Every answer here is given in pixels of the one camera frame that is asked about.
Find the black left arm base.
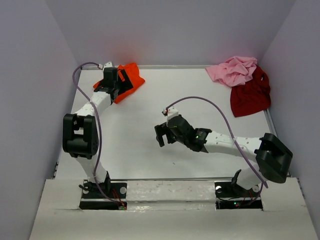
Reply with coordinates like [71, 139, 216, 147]
[78, 180, 128, 211]

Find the pink t shirt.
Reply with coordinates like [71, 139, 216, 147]
[205, 56, 258, 88]

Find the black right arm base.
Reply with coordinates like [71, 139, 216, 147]
[214, 170, 263, 210]

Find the orange t shirt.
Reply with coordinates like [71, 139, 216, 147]
[93, 62, 145, 104]

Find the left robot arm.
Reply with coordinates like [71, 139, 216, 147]
[62, 66, 134, 198]

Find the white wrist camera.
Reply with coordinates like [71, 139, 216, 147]
[162, 106, 179, 122]
[97, 61, 114, 71]

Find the dark red t shirt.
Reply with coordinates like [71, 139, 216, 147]
[230, 66, 271, 118]

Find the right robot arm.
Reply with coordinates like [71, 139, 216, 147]
[154, 114, 293, 196]

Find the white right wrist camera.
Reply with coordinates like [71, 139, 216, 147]
[162, 106, 179, 122]

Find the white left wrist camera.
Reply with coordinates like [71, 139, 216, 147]
[97, 61, 114, 71]

